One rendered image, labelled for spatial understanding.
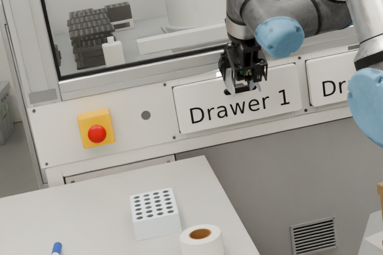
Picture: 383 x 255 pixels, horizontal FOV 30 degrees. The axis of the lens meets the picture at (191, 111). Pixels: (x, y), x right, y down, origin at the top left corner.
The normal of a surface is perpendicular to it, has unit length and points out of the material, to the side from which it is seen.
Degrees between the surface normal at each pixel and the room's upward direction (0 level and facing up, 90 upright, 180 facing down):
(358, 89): 96
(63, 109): 90
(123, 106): 90
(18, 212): 0
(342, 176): 90
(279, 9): 34
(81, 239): 0
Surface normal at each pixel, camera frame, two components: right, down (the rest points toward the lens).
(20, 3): 0.17, 0.27
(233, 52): -0.04, -0.62
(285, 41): 0.41, 0.70
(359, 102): -0.86, 0.37
